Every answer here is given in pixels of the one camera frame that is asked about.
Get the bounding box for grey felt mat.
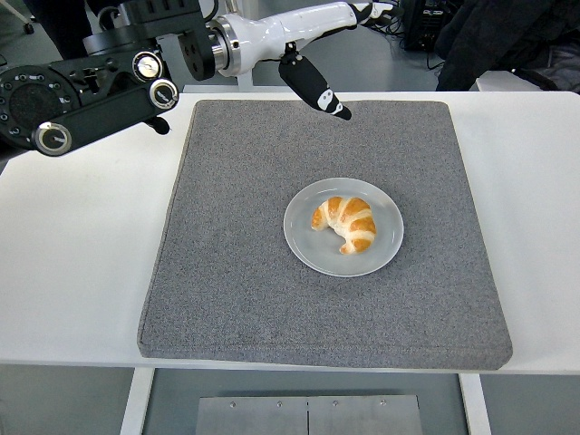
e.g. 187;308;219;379
136;99;514;372

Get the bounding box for golden croissant bread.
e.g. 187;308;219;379
310;196;378;256

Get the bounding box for black jacket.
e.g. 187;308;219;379
511;44;580;94

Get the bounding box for black equipment box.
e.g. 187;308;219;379
401;0;454;52

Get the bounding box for pale grey round plate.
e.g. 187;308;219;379
283;177;405;278

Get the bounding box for grey metal plate with screws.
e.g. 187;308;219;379
195;394;423;435

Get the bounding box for white chair base with caster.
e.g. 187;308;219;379
8;0;35;35

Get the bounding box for black floor cables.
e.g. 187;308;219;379
362;0;405;38

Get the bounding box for white table leg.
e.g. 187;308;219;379
120;367;156;435
458;373;493;435

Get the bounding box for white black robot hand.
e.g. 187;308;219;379
228;0;402;122

